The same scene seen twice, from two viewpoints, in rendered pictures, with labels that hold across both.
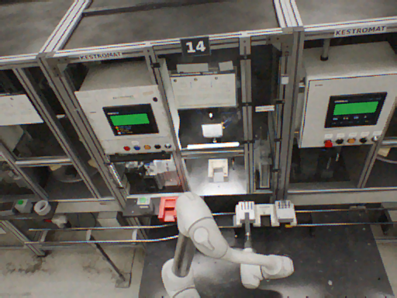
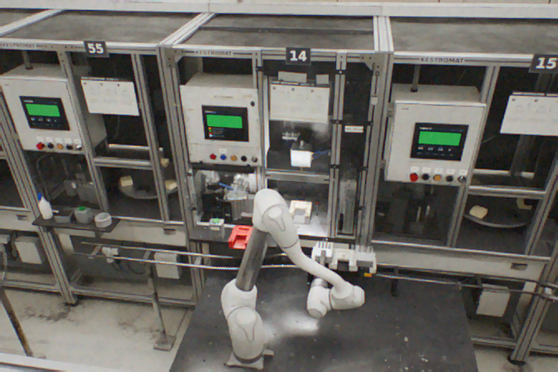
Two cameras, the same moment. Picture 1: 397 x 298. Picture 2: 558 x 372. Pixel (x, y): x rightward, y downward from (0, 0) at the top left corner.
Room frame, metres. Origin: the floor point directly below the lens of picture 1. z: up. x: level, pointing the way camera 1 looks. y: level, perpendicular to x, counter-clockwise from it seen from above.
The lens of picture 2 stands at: (-0.94, 0.07, 2.67)
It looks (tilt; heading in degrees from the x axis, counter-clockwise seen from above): 32 degrees down; 359
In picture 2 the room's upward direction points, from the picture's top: 1 degrees counter-clockwise
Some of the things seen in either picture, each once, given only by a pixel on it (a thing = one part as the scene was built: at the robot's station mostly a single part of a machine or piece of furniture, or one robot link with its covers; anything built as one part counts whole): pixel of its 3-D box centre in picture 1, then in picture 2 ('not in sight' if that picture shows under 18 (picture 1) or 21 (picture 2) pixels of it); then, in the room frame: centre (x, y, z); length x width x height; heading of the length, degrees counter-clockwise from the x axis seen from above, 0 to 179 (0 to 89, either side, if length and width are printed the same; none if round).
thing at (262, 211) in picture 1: (264, 216); (343, 262); (1.07, -0.34, 0.84); 0.36 x 0.14 x 0.10; 79
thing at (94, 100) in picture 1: (132, 109); (227, 119); (1.45, 0.31, 1.60); 0.42 x 0.29 x 0.46; 79
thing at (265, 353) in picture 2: not in sight; (252, 350); (0.59, 0.19, 0.71); 0.22 x 0.18 x 0.06; 79
